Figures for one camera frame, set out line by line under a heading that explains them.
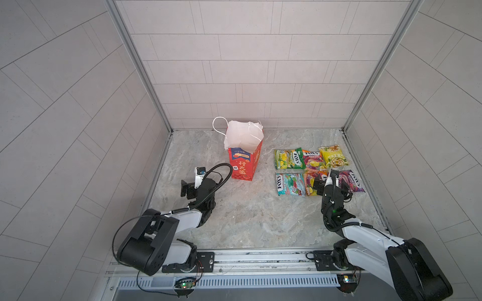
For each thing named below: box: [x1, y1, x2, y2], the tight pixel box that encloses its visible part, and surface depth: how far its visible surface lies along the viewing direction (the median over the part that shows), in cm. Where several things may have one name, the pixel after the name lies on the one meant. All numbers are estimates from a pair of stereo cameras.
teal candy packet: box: [275, 173, 306, 197], surface depth 91 cm
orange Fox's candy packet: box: [302, 149, 327, 171], surface depth 101 cm
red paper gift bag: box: [212, 116, 265, 182], surface depth 87 cm
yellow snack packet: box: [318, 144, 349, 169], surface depth 101 cm
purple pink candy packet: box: [337, 169, 366, 193], surface depth 93 cm
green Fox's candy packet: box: [274, 147, 306, 170], surface depth 101 cm
